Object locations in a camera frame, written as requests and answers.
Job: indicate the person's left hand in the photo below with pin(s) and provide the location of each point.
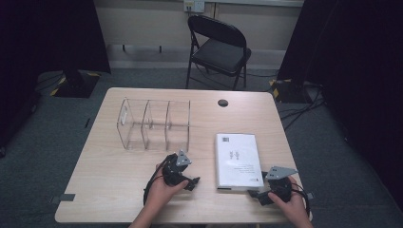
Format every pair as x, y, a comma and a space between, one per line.
161, 194

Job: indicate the black table grommet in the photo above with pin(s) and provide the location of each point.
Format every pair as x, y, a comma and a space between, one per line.
223, 103

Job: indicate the black stand base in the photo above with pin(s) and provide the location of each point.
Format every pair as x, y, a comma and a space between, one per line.
76, 85
288, 91

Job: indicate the black curtain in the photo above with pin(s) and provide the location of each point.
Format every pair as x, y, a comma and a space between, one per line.
47, 38
358, 63

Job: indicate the black folding chair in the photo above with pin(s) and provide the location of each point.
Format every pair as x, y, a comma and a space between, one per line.
221, 53

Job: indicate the white book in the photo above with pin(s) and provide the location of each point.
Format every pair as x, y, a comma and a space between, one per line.
237, 161

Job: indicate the person's right hand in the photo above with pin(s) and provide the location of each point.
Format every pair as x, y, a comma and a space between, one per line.
293, 205

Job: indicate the grey tape strip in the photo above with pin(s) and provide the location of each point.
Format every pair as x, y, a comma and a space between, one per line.
63, 198
310, 195

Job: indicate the clear acrylic file organizer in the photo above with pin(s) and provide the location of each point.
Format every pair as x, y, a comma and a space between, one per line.
136, 139

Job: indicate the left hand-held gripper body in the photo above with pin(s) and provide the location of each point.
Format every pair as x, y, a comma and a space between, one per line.
172, 172

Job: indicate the white wall outlet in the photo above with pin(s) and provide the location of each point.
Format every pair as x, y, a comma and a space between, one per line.
194, 5

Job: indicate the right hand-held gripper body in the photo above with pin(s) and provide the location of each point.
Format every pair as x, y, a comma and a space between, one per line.
280, 182

